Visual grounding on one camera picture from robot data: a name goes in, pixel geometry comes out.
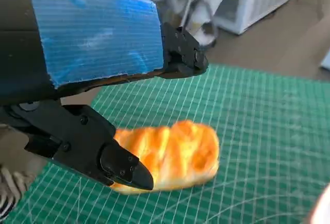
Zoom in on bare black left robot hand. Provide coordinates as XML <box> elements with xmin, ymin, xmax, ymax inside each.
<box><xmin>0</xmin><ymin>0</ymin><xmax>209</xmax><ymax>191</ymax></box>

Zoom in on long braided toy bread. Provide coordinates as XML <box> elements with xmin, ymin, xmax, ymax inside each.
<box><xmin>110</xmin><ymin>120</ymin><xmax>221</xmax><ymax>196</ymax></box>

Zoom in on pink bowl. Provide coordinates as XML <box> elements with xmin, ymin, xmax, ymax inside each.
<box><xmin>308</xmin><ymin>184</ymin><xmax>330</xmax><ymax>224</ymax></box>

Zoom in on silver metal pole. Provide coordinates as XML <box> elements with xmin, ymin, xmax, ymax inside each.
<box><xmin>179</xmin><ymin>0</ymin><xmax>200</xmax><ymax>30</ymax></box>

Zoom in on small white cabinet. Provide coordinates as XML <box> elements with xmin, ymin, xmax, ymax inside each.
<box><xmin>213</xmin><ymin>0</ymin><xmax>307</xmax><ymax>36</ymax></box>

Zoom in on green cutting mat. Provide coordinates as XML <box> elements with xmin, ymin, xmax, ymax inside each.
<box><xmin>0</xmin><ymin>63</ymin><xmax>330</xmax><ymax>224</ymax></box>

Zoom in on large white mesh-front cabinet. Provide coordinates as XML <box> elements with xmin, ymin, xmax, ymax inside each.
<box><xmin>319</xmin><ymin>50</ymin><xmax>330</xmax><ymax>70</ymax></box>

